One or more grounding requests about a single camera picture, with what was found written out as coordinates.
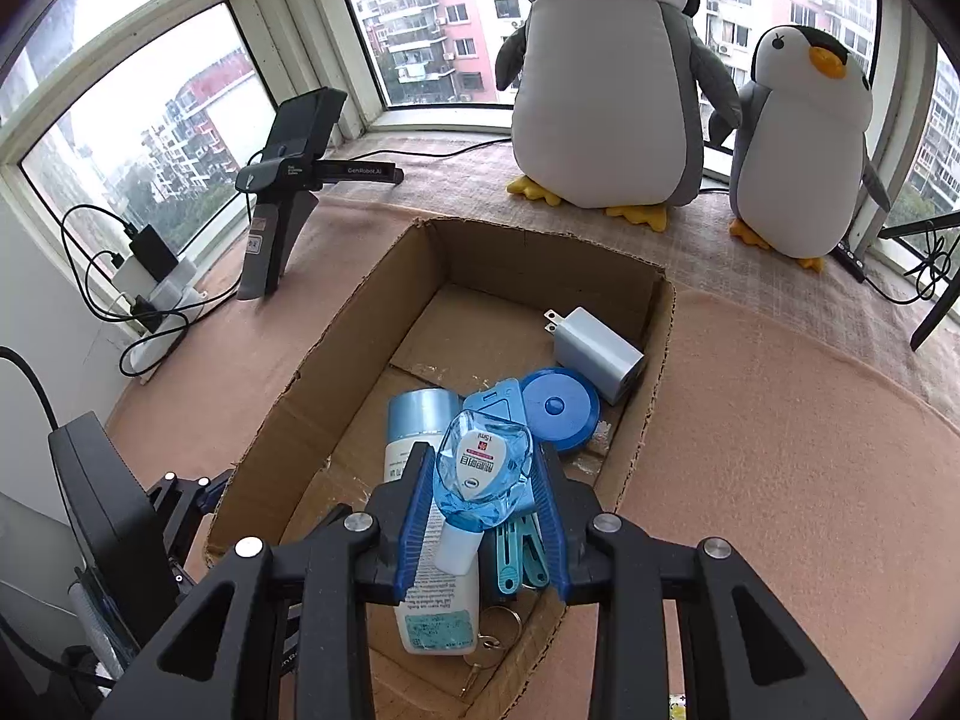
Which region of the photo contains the blue eye drops bottle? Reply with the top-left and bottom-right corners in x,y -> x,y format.
435,411 -> 535,577

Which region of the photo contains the key with metal ring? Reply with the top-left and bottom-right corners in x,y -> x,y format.
461,604 -> 523,695

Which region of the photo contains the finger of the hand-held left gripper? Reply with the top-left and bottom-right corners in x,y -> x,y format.
146,467 -> 235,541

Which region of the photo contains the white charger brick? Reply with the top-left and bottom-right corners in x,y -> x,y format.
112,255 -> 148,295

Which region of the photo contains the cardboard box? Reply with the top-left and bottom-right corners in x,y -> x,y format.
204,217 -> 674,720

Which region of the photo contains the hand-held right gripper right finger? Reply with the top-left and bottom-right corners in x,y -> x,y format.
534,441 -> 871,720

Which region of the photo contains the small penguin plush toy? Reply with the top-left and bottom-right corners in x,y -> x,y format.
729,25 -> 892,271

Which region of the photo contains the black charger brick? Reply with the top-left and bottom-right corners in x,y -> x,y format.
131,225 -> 179,282

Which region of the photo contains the white window frame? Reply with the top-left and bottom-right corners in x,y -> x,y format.
0,0 -> 960,278

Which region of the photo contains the blue clothespin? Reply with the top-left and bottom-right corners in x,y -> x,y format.
491,514 -> 550,595

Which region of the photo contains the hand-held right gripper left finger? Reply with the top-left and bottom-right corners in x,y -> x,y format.
90,441 -> 437,720

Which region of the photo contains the white bottle with blue cap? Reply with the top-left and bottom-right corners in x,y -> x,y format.
385,390 -> 481,657

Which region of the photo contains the beige checked blanket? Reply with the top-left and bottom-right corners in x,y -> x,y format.
322,133 -> 960,410

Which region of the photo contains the pink blanket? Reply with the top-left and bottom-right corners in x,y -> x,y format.
105,199 -> 960,720

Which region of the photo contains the coiled black ring light cable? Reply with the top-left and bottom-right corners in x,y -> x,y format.
862,229 -> 955,305

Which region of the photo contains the black inline remote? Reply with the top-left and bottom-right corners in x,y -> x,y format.
835,240 -> 869,283

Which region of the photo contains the thin black cable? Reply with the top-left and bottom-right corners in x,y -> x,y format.
397,136 -> 515,162

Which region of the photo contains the blue round tape measure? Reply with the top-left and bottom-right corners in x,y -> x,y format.
461,367 -> 601,455

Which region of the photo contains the white wall charger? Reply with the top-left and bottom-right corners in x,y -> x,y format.
541,306 -> 647,406

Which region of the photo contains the white power strip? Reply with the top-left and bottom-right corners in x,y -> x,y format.
120,255 -> 208,377

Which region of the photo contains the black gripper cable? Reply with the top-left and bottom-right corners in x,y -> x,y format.
0,345 -> 61,430

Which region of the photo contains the power strip with adapters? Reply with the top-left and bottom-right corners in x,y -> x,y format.
60,204 -> 140,320

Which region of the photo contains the large penguin plush toy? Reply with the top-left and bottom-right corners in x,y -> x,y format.
495,0 -> 743,232

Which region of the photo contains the spare black gripper on stand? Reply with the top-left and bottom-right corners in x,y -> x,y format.
236,88 -> 404,302

